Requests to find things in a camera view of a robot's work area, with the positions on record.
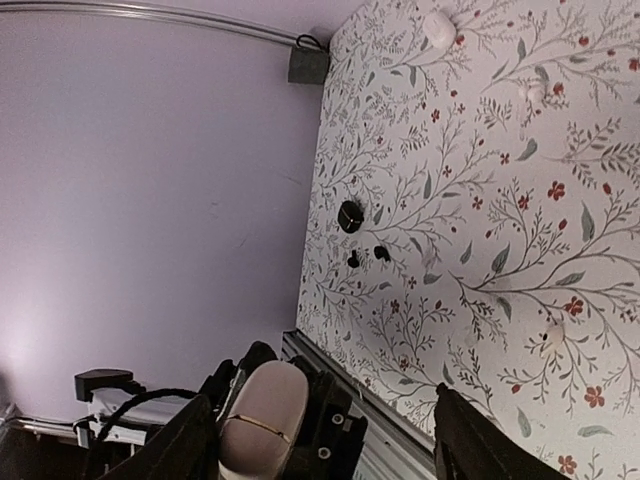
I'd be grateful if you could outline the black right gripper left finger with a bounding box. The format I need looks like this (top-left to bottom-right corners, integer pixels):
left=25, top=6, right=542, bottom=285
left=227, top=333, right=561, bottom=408
left=100, top=394, right=220, bottom=480

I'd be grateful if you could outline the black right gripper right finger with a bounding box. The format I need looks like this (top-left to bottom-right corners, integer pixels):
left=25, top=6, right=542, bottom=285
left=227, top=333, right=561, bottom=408
left=433, top=383, right=564, bottom=480

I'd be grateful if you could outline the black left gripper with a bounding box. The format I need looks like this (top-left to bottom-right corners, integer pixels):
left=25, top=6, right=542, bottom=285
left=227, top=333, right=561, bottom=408
left=200, top=341, right=368, bottom=479

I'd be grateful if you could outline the white earbud charging case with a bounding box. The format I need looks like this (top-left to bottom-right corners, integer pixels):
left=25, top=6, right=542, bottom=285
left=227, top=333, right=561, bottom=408
left=218, top=360, right=309, bottom=479

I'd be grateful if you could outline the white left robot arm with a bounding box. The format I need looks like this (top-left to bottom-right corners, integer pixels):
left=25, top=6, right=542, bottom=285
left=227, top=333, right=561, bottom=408
left=1, top=341, right=368, bottom=479

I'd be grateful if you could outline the black round earbud case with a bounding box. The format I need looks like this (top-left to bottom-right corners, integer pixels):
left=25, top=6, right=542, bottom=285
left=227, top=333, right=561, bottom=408
left=337, top=200, right=364, bottom=234

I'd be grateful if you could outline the small white oval case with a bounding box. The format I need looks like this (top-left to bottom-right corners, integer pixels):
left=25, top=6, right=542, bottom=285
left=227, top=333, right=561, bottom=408
left=423, top=12, right=457, bottom=50

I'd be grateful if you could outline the white earbud with black dot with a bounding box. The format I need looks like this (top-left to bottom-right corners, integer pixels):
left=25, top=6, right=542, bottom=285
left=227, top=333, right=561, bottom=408
left=540, top=322, right=565, bottom=358

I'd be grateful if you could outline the black earbud left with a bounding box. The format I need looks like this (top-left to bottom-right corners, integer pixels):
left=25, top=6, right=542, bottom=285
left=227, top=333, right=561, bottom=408
left=347, top=250, right=360, bottom=269

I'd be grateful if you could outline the black earbud right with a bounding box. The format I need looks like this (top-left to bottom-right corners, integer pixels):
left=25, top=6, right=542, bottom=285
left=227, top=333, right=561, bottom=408
left=373, top=245, right=391, bottom=262

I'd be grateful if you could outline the floral patterned table mat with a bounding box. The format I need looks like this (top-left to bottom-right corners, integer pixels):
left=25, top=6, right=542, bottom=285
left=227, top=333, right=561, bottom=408
left=297, top=1, right=639, bottom=479

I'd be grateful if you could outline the grey mug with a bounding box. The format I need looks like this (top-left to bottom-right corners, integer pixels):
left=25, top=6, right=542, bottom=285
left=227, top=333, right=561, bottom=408
left=287, top=34, right=331, bottom=85

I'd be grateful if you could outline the aluminium front rail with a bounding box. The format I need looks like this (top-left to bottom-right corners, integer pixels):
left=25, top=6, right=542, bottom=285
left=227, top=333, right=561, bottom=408
left=280, top=329, right=439, bottom=480

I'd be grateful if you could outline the left aluminium frame post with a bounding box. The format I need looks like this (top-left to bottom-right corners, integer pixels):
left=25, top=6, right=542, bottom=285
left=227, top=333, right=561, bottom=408
left=1, top=1, right=299, bottom=47

